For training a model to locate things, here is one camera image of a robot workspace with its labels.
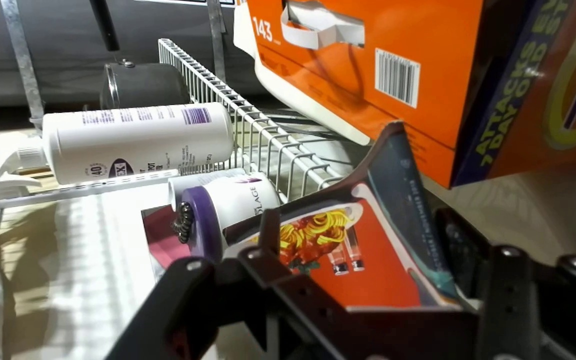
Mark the white wire shelf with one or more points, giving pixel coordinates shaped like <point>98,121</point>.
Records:
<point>292,161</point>

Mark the white bottle purple label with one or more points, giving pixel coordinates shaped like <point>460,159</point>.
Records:
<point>96,144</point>

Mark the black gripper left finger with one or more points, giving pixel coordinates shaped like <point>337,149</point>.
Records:
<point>288,314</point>

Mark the white jar purple lid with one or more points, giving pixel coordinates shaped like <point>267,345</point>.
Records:
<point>207,204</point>

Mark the orange blue detergent box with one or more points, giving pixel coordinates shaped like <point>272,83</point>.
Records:
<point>485,87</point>

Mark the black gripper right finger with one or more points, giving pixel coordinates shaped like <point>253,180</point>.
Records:
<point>531,306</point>

